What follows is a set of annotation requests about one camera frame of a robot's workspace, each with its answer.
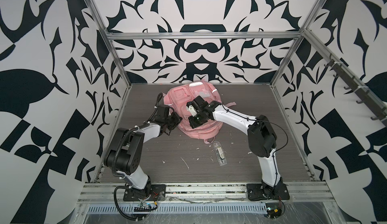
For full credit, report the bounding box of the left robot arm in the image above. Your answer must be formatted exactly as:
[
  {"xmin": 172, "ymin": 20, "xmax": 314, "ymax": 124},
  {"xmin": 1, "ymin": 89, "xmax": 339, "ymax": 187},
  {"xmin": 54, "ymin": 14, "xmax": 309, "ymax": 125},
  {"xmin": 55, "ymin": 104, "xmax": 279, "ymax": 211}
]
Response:
[{"xmin": 103, "ymin": 105, "xmax": 182, "ymax": 196}]

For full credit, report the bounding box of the wall hook rail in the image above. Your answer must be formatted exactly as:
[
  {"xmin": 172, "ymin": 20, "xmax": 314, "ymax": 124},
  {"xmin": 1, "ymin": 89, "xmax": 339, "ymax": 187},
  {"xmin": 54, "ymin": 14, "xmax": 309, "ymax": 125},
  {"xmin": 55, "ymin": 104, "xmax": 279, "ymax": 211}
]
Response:
[{"xmin": 325, "ymin": 53, "xmax": 387, "ymax": 127}]

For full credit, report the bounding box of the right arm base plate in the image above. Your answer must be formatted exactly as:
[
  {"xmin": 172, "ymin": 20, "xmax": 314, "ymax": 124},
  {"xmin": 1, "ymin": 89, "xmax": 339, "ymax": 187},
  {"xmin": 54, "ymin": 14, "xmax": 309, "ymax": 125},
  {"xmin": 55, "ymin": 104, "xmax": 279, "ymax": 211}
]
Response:
[{"xmin": 246, "ymin": 182, "xmax": 290, "ymax": 201}]

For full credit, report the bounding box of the aluminium frame rail front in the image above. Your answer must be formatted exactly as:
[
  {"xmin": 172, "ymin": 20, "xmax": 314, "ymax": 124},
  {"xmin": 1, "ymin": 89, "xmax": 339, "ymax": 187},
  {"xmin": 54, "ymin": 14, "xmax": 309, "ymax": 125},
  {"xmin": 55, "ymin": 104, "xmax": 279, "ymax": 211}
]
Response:
[{"xmin": 77, "ymin": 181, "xmax": 335, "ymax": 204}]

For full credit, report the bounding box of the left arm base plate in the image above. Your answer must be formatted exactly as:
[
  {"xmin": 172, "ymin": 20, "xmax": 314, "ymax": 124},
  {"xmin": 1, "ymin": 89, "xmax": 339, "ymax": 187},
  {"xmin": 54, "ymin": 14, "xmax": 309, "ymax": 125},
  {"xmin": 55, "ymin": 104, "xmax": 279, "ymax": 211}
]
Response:
[{"xmin": 123, "ymin": 184, "xmax": 166, "ymax": 202}]

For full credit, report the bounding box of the left circuit board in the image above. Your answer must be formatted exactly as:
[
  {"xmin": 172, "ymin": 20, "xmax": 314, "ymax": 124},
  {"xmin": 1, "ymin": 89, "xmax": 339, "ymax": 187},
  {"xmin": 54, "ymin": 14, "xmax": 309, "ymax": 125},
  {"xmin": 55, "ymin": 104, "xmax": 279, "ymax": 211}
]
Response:
[{"xmin": 133, "ymin": 202, "xmax": 158, "ymax": 212}]

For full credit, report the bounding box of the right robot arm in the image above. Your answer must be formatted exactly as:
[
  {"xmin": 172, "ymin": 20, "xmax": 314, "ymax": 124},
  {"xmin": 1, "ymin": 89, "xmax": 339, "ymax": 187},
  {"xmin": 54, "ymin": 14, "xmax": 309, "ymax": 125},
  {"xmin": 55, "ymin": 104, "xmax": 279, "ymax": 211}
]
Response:
[{"xmin": 186, "ymin": 96, "xmax": 284, "ymax": 199}]

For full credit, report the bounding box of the clear plastic eraser case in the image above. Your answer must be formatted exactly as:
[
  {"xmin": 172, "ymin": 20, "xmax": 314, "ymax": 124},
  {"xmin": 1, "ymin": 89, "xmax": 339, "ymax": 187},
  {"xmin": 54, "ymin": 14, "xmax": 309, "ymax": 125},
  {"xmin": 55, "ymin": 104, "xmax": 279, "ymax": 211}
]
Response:
[{"xmin": 213, "ymin": 141, "xmax": 227, "ymax": 166}]

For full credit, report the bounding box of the left base black cable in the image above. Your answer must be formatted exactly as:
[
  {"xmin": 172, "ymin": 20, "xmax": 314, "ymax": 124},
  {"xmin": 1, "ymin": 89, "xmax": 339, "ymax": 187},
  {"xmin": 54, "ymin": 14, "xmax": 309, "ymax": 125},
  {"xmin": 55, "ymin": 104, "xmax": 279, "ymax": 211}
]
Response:
[{"xmin": 113, "ymin": 185, "xmax": 146, "ymax": 222}]

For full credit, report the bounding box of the circuit board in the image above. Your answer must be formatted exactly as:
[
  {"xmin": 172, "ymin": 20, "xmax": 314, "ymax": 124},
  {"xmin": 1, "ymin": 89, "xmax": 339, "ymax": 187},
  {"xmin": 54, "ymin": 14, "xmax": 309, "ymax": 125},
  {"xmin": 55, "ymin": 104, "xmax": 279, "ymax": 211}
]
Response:
[
  {"xmin": 265, "ymin": 202, "xmax": 286, "ymax": 220},
  {"xmin": 133, "ymin": 202, "xmax": 158, "ymax": 212}
]

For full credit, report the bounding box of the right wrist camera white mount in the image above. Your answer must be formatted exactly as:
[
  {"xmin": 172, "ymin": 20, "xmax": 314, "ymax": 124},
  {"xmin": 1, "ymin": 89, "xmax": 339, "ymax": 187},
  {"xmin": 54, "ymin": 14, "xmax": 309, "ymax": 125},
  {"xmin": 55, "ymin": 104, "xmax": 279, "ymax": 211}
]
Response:
[{"xmin": 186, "ymin": 100, "xmax": 199, "ymax": 117}]

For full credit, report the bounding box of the pink student backpack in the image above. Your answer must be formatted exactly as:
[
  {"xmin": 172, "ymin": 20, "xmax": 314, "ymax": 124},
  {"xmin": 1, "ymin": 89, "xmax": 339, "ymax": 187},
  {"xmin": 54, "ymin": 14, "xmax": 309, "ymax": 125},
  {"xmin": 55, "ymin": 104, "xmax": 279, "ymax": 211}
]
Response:
[{"xmin": 162, "ymin": 81, "xmax": 237, "ymax": 144}]

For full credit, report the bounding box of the right circuit board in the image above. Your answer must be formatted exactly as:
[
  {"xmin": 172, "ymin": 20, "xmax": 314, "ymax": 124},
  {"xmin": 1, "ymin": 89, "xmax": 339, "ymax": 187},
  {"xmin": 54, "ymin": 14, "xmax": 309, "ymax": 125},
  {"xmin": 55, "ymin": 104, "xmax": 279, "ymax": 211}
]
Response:
[{"xmin": 265, "ymin": 202, "xmax": 286, "ymax": 220}]

